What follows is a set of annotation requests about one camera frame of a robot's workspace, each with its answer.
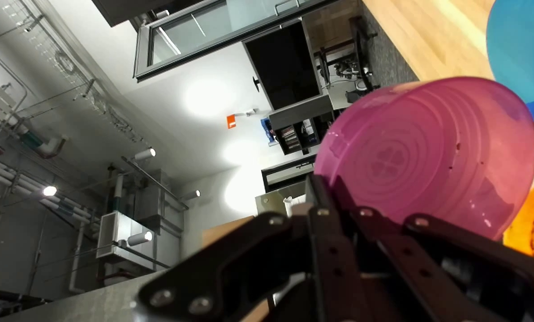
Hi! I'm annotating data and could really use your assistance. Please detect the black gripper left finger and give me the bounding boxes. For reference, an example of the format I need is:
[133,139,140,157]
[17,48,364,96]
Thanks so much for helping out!
[133,173,373,322]

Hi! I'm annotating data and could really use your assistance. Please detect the black storage shelf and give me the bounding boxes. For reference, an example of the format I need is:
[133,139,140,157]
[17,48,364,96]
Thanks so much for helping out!
[266,93,355,157]

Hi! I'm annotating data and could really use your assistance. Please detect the purple translucent plastic bowl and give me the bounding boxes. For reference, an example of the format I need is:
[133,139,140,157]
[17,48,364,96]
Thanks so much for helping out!
[312,75,534,241]

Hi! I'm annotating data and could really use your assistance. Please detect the grey ceiling air unit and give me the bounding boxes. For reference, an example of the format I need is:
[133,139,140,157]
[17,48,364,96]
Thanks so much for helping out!
[96,209,162,275]

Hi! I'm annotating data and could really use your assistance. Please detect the small wooden cabinet over refrigerator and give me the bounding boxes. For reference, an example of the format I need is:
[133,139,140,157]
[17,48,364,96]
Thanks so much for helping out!
[199,215,264,247]

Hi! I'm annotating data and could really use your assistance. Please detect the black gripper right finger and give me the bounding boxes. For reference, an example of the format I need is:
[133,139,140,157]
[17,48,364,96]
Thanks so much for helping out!
[339,200,534,322]

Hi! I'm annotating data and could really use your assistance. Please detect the white paper on refrigerator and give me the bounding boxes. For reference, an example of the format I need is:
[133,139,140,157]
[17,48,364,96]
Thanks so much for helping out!
[284,193,311,218]

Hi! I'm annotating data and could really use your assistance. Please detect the grey framed glass door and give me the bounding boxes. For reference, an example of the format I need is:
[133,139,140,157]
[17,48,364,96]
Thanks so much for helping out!
[133,0,341,82]

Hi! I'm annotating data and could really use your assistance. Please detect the blue plastic bowl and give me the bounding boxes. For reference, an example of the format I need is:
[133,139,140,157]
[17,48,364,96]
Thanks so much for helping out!
[486,0,534,125]

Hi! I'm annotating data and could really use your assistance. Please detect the black equipment stand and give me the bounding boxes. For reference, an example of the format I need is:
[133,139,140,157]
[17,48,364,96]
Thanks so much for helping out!
[316,16,380,104]

